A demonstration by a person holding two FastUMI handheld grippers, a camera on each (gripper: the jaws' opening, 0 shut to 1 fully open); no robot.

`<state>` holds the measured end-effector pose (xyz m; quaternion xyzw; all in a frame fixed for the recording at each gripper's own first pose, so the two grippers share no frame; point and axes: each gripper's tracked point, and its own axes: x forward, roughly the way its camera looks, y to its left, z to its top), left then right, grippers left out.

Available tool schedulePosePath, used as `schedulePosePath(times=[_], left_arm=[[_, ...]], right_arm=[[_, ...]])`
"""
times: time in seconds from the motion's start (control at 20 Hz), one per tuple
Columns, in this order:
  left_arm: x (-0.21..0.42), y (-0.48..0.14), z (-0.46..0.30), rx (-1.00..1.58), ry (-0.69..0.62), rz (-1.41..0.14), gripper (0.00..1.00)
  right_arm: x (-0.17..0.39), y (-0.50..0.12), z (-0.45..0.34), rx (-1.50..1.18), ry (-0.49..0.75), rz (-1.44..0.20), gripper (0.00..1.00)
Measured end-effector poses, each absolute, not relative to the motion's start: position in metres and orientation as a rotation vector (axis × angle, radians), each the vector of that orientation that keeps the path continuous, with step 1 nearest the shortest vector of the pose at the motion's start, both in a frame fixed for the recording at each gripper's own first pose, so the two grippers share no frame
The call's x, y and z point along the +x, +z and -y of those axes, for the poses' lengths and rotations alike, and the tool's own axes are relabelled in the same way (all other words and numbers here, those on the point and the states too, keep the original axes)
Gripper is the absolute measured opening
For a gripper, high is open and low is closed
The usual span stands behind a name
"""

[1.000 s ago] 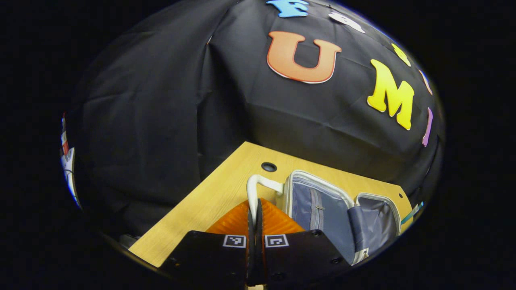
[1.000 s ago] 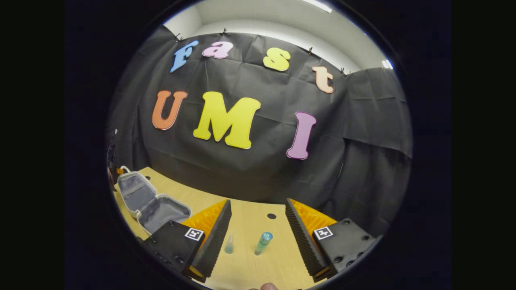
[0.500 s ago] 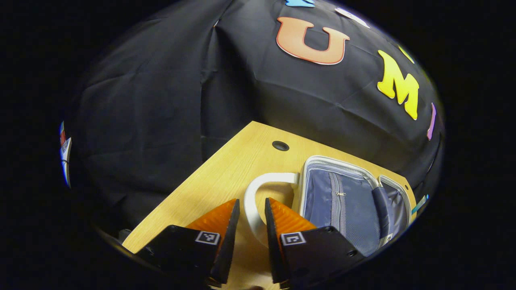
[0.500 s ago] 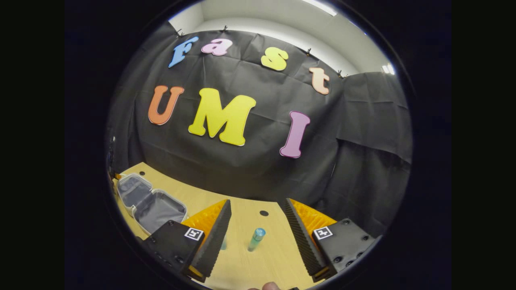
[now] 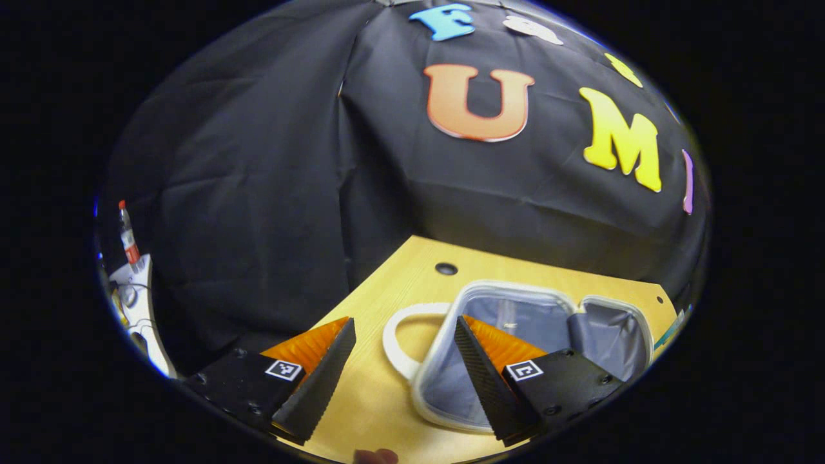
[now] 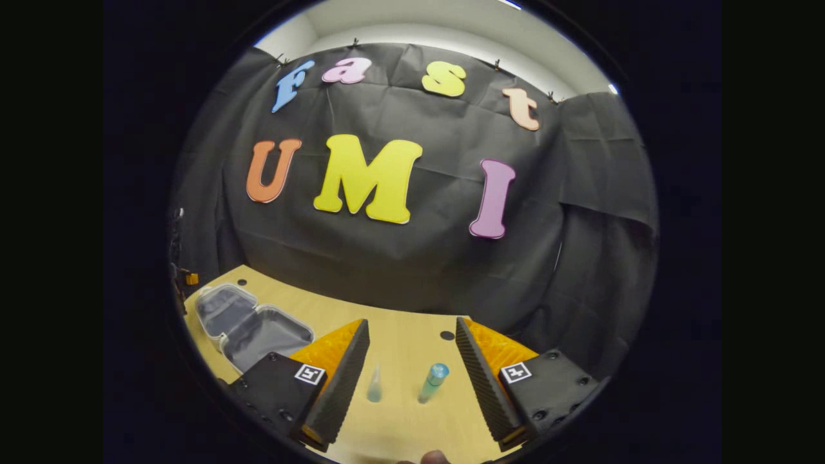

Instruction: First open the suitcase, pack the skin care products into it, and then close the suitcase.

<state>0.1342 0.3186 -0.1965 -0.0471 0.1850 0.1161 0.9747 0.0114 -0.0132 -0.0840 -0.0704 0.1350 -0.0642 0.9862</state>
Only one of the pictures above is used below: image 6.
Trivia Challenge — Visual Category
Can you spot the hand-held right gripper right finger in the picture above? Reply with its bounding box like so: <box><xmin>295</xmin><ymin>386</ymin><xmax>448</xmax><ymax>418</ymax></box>
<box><xmin>455</xmin><ymin>316</ymin><xmax>610</xmax><ymax>453</ymax></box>

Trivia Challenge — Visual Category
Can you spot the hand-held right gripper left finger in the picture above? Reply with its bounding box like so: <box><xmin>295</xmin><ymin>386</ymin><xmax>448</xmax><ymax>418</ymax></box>
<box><xmin>227</xmin><ymin>318</ymin><xmax>371</xmax><ymax>453</ymax></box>

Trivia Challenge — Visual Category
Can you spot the blue capped skin care bottle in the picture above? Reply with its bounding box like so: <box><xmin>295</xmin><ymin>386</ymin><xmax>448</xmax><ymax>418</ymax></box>
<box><xmin>417</xmin><ymin>362</ymin><xmax>451</xmax><ymax>405</ymax></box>

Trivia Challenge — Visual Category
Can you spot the white suitcase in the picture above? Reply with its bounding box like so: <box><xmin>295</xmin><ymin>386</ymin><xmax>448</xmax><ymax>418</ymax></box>
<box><xmin>193</xmin><ymin>282</ymin><xmax>316</xmax><ymax>376</ymax></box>

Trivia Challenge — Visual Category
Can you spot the black backdrop cloth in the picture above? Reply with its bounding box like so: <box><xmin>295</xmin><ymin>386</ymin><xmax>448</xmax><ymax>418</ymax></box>
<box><xmin>169</xmin><ymin>42</ymin><xmax>659</xmax><ymax>381</ymax></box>

